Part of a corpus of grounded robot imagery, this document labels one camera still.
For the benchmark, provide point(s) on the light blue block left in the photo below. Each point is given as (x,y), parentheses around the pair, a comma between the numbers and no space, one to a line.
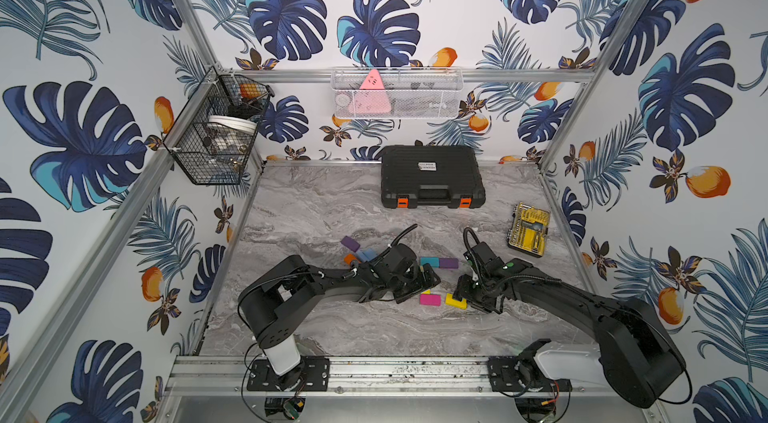
(366,255)

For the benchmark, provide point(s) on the white coil in basket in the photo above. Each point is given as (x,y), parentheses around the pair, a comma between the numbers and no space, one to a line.
(237,124)

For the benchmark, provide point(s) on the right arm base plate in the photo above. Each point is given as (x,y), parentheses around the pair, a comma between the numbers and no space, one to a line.
(528,374)

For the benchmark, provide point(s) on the purple block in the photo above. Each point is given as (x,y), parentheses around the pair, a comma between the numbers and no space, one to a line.
(448,263)
(350,243)

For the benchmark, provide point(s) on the clear mesh wall shelf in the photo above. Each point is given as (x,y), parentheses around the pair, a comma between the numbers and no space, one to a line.
(415,93)

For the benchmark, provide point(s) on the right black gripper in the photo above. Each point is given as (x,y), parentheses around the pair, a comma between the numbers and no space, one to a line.
(460,291)

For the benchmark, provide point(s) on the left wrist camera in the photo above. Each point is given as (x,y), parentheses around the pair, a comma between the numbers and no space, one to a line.
(399,258)

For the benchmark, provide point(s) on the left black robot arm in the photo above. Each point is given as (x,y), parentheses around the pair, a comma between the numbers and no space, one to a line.
(276,304)

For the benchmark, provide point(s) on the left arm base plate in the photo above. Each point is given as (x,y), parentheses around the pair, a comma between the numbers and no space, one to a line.
(288,374)

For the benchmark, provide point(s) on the magenta block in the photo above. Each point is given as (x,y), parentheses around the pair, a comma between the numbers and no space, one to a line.
(432,300)

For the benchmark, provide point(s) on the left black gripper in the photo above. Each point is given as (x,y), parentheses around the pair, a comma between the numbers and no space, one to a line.
(414,279)

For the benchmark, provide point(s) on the yellow screwdriver bit set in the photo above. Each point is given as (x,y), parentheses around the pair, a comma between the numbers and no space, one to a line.
(529,230)

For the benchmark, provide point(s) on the teal block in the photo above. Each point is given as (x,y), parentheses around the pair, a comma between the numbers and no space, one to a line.
(434,262)

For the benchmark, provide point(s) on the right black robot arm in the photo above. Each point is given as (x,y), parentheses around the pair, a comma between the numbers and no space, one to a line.
(638,357)

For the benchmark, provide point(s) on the black wire basket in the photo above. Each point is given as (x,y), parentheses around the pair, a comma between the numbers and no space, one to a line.
(211,154)

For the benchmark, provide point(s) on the aluminium front rail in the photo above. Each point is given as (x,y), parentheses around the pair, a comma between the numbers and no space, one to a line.
(367,376)

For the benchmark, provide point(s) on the black plastic tool case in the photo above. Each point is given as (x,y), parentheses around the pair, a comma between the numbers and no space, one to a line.
(420,176)

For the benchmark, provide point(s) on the pink triangle object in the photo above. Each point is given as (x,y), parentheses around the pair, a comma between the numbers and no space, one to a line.
(371,98)

